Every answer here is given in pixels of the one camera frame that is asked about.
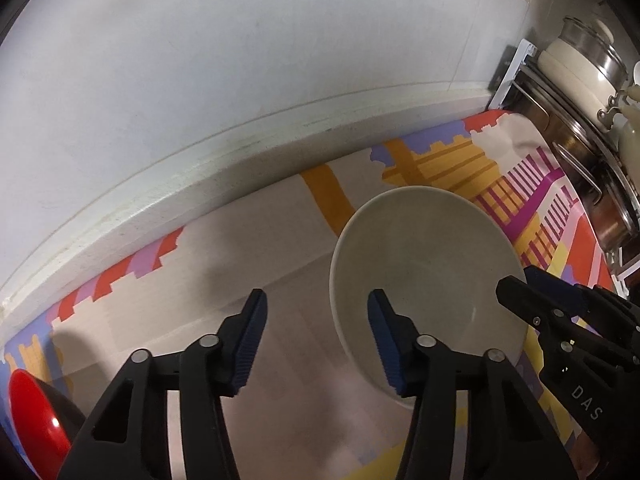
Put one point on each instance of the red and black bowl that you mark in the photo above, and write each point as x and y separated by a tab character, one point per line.
35	420

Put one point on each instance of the colourful printed mat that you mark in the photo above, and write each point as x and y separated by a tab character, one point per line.
290	300

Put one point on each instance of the small steel pot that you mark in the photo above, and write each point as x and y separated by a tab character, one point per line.
615	215

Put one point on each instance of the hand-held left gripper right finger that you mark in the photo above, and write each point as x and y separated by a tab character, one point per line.
390	345

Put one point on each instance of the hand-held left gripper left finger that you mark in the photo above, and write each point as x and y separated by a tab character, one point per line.
247	345

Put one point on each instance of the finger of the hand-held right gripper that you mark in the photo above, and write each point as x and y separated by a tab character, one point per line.
560	290
530	305

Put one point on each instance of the cream pot with lid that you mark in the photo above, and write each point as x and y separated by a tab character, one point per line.
565	67

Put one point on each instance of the large steel pot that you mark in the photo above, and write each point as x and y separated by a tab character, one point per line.
555	130

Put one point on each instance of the white ribbed bowl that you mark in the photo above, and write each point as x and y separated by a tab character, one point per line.
440	270

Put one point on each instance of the white pot rack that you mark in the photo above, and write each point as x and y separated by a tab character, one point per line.
515	67

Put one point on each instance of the cream round casserole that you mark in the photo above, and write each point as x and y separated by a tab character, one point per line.
632	135

